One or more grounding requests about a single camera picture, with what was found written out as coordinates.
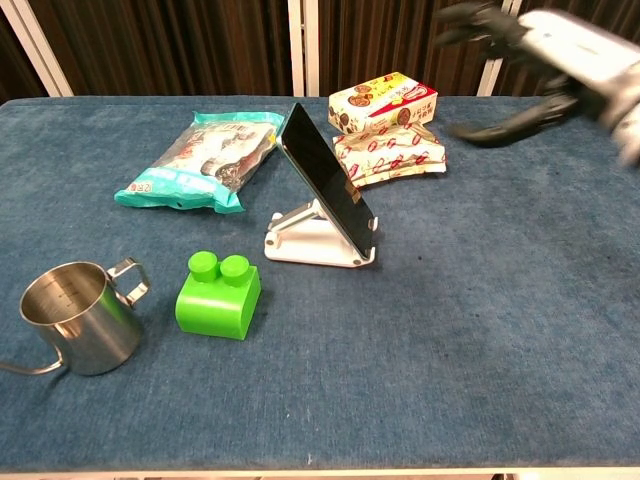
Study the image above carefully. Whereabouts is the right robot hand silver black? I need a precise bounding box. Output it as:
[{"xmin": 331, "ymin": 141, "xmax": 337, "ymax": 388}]
[{"xmin": 433, "ymin": 1, "xmax": 640, "ymax": 150}]

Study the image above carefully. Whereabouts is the steel gooseneck pitcher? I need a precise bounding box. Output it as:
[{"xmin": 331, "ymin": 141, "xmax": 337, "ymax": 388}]
[{"xmin": 0, "ymin": 257, "xmax": 152, "ymax": 377}]

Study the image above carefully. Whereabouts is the foil biscuit packet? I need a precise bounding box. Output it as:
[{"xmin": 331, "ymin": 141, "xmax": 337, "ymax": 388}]
[{"xmin": 332, "ymin": 122, "xmax": 448, "ymax": 190}]

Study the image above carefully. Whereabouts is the teal snack bag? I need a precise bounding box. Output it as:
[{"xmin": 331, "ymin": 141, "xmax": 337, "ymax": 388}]
[{"xmin": 113, "ymin": 110, "xmax": 286, "ymax": 215}]

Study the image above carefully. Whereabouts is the biscuit carton box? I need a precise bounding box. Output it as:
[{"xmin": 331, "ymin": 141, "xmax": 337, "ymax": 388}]
[{"xmin": 327, "ymin": 71, "xmax": 440, "ymax": 135}]

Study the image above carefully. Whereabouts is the black smartphone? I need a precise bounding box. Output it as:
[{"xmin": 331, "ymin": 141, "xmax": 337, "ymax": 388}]
[{"xmin": 279, "ymin": 102, "xmax": 379, "ymax": 261}]

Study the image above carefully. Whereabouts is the white folding phone stand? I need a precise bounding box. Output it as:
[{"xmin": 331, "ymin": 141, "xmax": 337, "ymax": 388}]
[{"xmin": 263, "ymin": 197, "xmax": 380, "ymax": 269}]

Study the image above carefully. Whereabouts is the white metal frame post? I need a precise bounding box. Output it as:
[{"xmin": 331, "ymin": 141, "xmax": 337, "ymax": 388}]
[
  {"xmin": 287, "ymin": 0, "xmax": 307, "ymax": 98},
  {"xmin": 0, "ymin": 0, "xmax": 75, "ymax": 98},
  {"xmin": 477, "ymin": 0, "xmax": 524, "ymax": 97},
  {"xmin": 303, "ymin": 0, "xmax": 321, "ymax": 98}
]

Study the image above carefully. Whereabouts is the green plastic building block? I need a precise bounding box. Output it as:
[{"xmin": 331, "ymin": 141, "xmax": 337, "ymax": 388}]
[{"xmin": 174, "ymin": 249, "xmax": 263, "ymax": 341}]

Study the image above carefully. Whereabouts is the blue felt table cloth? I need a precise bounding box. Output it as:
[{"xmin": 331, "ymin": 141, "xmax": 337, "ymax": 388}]
[{"xmin": 0, "ymin": 95, "xmax": 640, "ymax": 474}]

